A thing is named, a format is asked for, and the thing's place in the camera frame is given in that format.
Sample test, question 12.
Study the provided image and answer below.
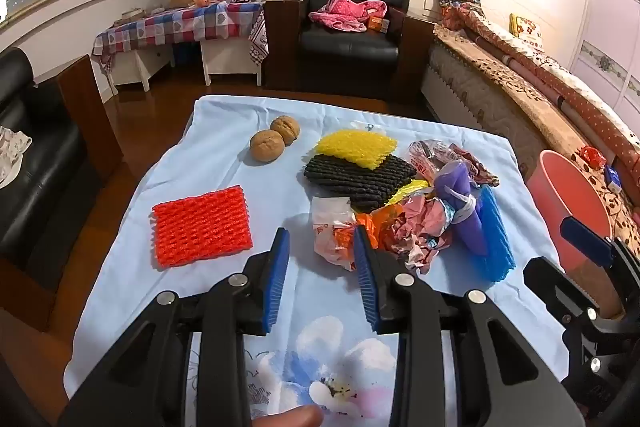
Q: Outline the black leather sofa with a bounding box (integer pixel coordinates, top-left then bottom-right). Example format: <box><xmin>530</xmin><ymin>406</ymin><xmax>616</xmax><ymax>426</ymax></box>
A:
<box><xmin>0</xmin><ymin>47</ymin><xmax>125</xmax><ymax>333</ymax></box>

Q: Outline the polka dot quilt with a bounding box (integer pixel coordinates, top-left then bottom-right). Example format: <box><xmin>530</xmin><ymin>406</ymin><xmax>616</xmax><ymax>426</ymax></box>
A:
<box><xmin>456</xmin><ymin>4</ymin><xmax>640</xmax><ymax>188</ymax></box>

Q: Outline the pale wardrobe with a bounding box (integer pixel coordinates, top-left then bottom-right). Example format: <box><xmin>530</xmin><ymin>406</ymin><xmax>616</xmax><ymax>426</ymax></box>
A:
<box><xmin>569</xmin><ymin>0</ymin><xmax>640</xmax><ymax>108</ymax></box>

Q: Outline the blue tissue packet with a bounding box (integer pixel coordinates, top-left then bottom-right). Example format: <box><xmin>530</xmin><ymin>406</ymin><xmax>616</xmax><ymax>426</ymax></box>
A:
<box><xmin>603</xmin><ymin>164</ymin><xmax>624</xmax><ymax>193</ymax></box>

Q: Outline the colourful pillow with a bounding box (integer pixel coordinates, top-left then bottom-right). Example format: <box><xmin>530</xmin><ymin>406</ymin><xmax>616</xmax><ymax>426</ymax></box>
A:
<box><xmin>435</xmin><ymin>0</ymin><xmax>484</xmax><ymax>28</ymax></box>

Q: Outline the checked tablecloth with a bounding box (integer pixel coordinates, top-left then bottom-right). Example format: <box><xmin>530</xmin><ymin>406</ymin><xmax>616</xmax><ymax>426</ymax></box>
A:
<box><xmin>91</xmin><ymin>0</ymin><xmax>266</xmax><ymax>70</ymax></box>

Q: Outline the yellow wrapper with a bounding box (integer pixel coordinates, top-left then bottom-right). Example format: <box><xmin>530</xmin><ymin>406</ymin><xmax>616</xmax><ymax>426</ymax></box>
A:
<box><xmin>384</xmin><ymin>179</ymin><xmax>432</xmax><ymax>208</ymax></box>

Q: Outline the pink bucket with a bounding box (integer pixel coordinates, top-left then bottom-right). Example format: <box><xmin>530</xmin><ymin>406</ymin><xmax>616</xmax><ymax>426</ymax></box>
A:
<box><xmin>525</xmin><ymin>150</ymin><xmax>614</xmax><ymax>274</ymax></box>

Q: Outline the red snack packet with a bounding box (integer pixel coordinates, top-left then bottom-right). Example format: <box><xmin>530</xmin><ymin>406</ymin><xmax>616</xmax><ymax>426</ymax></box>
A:
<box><xmin>579</xmin><ymin>145</ymin><xmax>607</xmax><ymax>169</ymax></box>

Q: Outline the person's left hand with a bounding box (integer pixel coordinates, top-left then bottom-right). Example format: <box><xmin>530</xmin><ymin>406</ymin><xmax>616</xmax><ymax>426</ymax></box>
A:
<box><xmin>250</xmin><ymin>405</ymin><xmax>327</xmax><ymax>427</ymax></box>

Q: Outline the white table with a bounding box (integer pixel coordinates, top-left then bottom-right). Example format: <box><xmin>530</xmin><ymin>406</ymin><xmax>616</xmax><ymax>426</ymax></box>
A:
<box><xmin>106</xmin><ymin>38</ymin><xmax>264</xmax><ymax>96</ymax></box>

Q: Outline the black leather armchair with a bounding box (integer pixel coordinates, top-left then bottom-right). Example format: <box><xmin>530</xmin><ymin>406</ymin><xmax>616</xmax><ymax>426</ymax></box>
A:
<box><xmin>263</xmin><ymin>0</ymin><xmax>436</xmax><ymax>105</ymax></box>

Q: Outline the brown walnut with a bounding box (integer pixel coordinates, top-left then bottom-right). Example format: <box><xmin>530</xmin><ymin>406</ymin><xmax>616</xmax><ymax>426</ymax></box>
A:
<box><xmin>249</xmin><ymin>129</ymin><xmax>286</xmax><ymax>163</ymax></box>
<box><xmin>270</xmin><ymin>115</ymin><xmax>301</xmax><ymax>146</ymax></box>

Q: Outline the pink garment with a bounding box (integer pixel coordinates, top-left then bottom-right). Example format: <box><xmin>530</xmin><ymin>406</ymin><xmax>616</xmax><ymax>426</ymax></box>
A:
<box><xmin>308</xmin><ymin>0</ymin><xmax>388</xmax><ymax>32</ymax></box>

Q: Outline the black foam net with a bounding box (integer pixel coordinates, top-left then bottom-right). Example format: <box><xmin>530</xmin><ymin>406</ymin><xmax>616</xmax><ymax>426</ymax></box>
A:
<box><xmin>303</xmin><ymin>154</ymin><xmax>417</xmax><ymax>213</ymax></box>

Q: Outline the yellow floral pillow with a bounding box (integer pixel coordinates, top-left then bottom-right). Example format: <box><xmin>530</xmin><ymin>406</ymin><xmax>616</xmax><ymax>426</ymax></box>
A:
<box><xmin>508</xmin><ymin>12</ymin><xmax>546</xmax><ymax>54</ymax></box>

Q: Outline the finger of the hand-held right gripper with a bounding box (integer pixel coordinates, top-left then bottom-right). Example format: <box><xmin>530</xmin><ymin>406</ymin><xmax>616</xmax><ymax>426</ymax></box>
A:
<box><xmin>559</xmin><ymin>216</ymin><xmax>632</xmax><ymax>270</ymax></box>
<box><xmin>523</xmin><ymin>257</ymin><xmax>602</xmax><ymax>324</ymax></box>

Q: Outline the light blue floral cloth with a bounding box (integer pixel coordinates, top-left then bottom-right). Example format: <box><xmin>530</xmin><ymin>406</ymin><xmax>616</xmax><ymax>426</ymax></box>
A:
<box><xmin>64</xmin><ymin>94</ymin><xmax>586</xmax><ymax>427</ymax></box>

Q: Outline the yellow foam net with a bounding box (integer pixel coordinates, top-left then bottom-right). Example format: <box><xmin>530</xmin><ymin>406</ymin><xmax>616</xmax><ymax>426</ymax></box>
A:
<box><xmin>314</xmin><ymin>130</ymin><xmax>399</xmax><ymax>170</ymax></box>

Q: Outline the blue foam net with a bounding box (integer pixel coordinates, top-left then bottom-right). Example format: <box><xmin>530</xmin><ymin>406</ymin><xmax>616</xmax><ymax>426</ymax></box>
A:
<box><xmin>474</xmin><ymin>184</ymin><xmax>517</xmax><ymax>283</ymax></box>

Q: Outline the orange wrapper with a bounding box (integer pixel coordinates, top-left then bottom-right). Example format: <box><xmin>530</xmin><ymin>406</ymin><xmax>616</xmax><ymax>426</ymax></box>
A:
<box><xmin>357</xmin><ymin>206</ymin><xmax>407</xmax><ymax>254</ymax></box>

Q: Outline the clear red-printed wrapper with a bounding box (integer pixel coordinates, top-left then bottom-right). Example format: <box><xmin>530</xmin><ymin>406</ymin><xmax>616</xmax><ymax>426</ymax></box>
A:
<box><xmin>409</xmin><ymin>139</ymin><xmax>501</xmax><ymax>188</ymax></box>

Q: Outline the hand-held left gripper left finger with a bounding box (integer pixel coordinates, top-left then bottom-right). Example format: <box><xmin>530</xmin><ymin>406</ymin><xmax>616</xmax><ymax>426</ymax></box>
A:
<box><xmin>57</xmin><ymin>227</ymin><xmax>292</xmax><ymax>427</ymax></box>

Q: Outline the red patterned white cloth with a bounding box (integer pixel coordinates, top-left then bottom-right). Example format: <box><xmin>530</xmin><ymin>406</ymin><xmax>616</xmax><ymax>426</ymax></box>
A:
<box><xmin>248</xmin><ymin>9</ymin><xmax>271</xmax><ymax>68</ymax></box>

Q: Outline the white plastic wrapper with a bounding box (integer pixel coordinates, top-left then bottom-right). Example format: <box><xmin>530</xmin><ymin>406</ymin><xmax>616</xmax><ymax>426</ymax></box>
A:
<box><xmin>310</xmin><ymin>195</ymin><xmax>362</xmax><ymax>271</ymax></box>

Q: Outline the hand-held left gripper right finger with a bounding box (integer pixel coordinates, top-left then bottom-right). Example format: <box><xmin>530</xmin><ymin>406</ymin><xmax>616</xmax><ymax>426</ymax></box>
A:
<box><xmin>352</xmin><ymin>224</ymin><xmax>586</xmax><ymax>427</ymax></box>

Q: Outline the purple plastic bag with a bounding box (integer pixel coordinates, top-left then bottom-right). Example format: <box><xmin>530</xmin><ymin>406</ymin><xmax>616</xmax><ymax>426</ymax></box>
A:
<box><xmin>434</xmin><ymin>159</ymin><xmax>487</xmax><ymax>256</ymax></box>

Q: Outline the red foam net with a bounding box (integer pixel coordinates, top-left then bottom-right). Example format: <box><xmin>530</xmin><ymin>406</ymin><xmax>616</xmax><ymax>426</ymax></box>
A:
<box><xmin>151</xmin><ymin>185</ymin><xmax>254</xmax><ymax>271</ymax></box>

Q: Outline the bed with patterned cover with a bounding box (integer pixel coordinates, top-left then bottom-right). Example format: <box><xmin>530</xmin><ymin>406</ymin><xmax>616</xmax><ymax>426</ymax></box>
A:
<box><xmin>432</xmin><ymin>24</ymin><xmax>640</xmax><ymax>254</ymax></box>

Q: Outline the crumpled white tissue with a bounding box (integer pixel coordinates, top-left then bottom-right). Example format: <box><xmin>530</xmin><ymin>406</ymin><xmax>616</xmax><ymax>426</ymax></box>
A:
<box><xmin>0</xmin><ymin>126</ymin><xmax>32</xmax><ymax>188</ymax></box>

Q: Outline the bed with brown blanket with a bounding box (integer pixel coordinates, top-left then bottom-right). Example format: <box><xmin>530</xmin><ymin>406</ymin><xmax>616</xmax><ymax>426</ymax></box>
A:
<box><xmin>419</xmin><ymin>41</ymin><xmax>547</xmax><ymax>178</ymax></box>

